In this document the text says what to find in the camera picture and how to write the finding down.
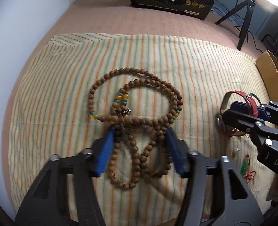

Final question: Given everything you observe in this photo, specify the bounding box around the red leather strap watch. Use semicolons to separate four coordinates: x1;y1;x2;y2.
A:
217;90;262;137

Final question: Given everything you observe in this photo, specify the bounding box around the brown wooden bead necklace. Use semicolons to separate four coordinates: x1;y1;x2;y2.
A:
88;67;184;190

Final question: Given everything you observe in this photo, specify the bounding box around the black metal chair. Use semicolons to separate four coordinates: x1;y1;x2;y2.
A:
261;34;278;55

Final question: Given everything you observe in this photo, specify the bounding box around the green pendant red cord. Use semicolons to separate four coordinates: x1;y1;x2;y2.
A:
240;154;256;184

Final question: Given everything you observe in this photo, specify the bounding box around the open cardboard box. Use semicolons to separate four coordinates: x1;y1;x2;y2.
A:
256;50;278;102

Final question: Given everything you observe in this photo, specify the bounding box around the black tripod stand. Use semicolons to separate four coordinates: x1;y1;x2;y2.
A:
214;0;257;51

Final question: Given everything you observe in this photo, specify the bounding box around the striped yellow cloth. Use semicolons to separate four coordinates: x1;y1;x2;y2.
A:
8;33;274;225

